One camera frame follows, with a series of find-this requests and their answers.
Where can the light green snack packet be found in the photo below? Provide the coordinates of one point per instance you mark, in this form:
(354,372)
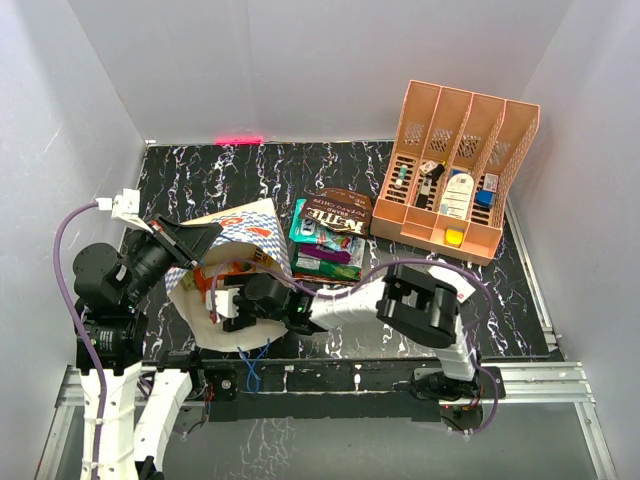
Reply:
(188,281)

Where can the blue small box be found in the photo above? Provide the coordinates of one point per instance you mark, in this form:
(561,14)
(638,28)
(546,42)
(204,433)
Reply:
(485,198)

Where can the yellow sticky note block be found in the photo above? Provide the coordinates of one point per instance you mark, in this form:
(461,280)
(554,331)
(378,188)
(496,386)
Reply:
(454,237)

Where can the teal Fox's candy bag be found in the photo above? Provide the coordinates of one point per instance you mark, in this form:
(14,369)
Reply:
(310,232)

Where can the green snack bag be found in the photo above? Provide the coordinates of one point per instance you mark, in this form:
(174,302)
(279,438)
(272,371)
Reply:
(307,264)

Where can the white labelled card pack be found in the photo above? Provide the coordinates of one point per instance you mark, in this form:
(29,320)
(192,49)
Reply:
(457,196)

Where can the brown chocolate snack bag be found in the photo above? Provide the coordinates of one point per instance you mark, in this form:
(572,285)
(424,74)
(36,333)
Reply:
(340,210)

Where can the aluminium base frame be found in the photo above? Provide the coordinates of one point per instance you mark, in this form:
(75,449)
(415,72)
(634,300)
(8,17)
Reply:
(330,407)

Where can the blue checkered paper bag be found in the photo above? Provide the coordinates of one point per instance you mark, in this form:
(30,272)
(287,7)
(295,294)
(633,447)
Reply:
(251,242)

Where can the pink tape strip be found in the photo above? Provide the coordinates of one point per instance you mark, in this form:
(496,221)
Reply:
(239,140)

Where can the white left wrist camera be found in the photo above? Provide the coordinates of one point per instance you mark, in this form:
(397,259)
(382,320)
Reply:
(124,207)

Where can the purple snack packet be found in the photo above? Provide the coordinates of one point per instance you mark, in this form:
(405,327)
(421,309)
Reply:
(324,253)

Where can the yellow M&M's candy packet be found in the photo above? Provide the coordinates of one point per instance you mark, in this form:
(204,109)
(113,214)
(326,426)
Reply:
(260,260)

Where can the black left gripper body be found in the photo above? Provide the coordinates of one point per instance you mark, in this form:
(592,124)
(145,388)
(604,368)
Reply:
(149,261)

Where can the pink desk organizer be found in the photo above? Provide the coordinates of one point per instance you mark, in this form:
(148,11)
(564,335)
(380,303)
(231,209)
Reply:
(484,136)

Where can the black clip tool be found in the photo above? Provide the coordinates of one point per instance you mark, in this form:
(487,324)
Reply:
(431,172)

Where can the orange candy packet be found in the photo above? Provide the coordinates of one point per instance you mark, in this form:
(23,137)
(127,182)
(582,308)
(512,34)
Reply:
(233,274)

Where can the white box with red logo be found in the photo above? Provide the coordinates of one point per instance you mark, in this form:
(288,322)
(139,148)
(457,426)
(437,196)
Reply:
(463,288)

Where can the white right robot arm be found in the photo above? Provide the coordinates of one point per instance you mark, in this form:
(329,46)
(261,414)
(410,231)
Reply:
(419,305)

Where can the white green tube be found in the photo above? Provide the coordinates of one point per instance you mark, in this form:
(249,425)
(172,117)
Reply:
(401,175)

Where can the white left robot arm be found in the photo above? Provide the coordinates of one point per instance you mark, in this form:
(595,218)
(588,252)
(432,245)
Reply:
(117,443)

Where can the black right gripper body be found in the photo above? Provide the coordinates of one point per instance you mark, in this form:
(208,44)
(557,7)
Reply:
(248,309)

